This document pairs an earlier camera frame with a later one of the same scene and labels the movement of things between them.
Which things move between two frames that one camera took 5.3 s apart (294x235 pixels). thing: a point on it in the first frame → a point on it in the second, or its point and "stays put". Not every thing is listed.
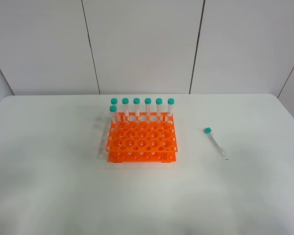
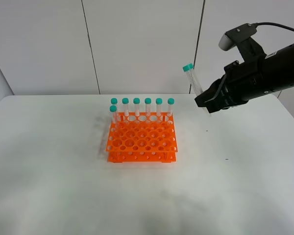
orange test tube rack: x=142 y=137 stays put
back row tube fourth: x=147 y=102 stays put
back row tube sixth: x=170 y=103 stays put
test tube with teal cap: x=208 y=131 → x=189 y=69
